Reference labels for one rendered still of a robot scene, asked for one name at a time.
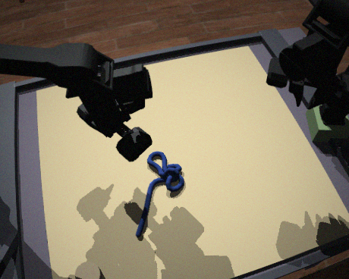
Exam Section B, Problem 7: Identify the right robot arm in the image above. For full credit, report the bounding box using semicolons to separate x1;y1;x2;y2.
279;0;349;126

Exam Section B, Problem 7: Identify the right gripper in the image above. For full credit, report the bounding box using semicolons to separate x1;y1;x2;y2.
266;57;349;110

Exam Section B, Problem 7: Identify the cream work mat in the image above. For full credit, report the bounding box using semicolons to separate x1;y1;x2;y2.
36;46;349;279

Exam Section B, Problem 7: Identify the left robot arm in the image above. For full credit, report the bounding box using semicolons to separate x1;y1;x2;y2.
0;42;152;122

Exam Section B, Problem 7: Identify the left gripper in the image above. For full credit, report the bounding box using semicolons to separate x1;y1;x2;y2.
77;99;152;162

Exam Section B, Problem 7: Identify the blue rope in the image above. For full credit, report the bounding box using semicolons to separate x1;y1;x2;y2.
136;151;184;237

